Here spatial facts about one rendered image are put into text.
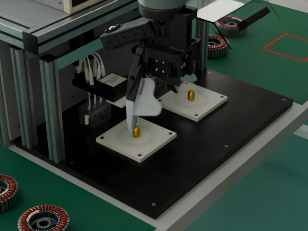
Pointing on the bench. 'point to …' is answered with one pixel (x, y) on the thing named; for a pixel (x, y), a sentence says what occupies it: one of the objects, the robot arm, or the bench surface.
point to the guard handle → (253, 18)
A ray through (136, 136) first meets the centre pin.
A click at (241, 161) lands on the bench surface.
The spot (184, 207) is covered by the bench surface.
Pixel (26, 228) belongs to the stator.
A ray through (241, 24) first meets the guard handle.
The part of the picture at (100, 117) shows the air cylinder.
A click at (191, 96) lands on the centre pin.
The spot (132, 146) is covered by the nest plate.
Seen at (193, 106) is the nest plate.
